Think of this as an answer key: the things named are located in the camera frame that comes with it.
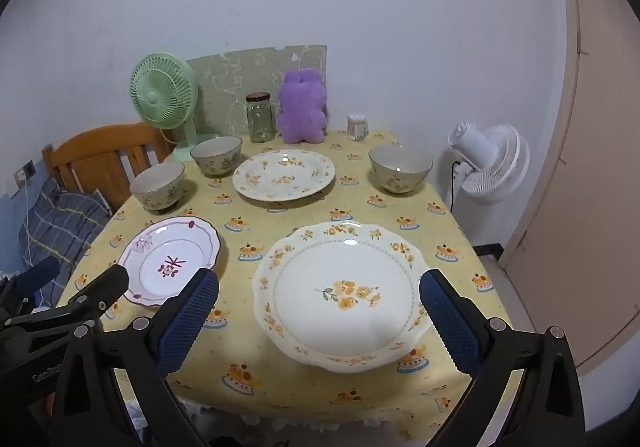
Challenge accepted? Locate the black fan cable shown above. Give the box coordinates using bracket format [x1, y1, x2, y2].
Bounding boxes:
[447, 160, 473, 213]

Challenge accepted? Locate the pink rimmed plate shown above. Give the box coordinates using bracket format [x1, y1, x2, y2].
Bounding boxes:
[117, 216, 222, 308]

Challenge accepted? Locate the green desk fan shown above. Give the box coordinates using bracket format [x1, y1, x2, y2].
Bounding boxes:
[131, 53, 221, 163]

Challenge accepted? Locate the glass jar with dark lid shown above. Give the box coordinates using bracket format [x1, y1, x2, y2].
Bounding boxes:
[245, 92, 275, 143]

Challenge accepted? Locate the deep yellow floral plate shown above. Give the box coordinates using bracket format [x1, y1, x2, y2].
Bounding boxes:
[232, 150, 336, 202]

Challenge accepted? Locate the floral ceramic bowl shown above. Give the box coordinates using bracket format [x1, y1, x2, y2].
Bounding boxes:
[369, 144, 433, 194]
[130, 161, 186, 213]
[190, 136, 244, 178]

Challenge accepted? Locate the large yellow floral plate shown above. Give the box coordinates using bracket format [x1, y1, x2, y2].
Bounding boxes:
[252, 221, 435, 374]

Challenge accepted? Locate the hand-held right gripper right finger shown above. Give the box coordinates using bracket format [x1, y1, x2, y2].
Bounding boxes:
[419, 268, 587, 447]

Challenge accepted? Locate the green patterned board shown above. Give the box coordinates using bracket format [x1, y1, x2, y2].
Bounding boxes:
[186, 45, 328, 138]

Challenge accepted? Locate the wooden headboard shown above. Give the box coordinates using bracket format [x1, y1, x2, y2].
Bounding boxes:
[41, 122, 173, 213]

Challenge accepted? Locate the white standing fan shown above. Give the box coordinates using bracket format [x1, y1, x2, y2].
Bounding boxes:
[448, 122, 531, 206]

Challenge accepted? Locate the yellow printed tablecloth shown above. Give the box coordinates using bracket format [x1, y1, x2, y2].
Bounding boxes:
[55, 130, 516, 443]

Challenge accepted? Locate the beige wooden door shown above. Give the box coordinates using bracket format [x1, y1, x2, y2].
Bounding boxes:
[500, 0, 640, 375]

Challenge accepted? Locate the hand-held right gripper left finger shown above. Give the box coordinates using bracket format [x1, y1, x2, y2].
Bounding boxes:
[50, 267, 221, 447]

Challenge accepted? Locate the purple plush toy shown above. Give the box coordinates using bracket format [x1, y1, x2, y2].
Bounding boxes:
[276, 68, 328, 144]

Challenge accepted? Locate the grey plaid pillow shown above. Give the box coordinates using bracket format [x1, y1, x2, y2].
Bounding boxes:
[19, 176, 113, 298]

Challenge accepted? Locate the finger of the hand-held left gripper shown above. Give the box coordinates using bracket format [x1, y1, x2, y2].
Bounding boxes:
[2, 266, 130, 343]
[0, 255, 61, 304]

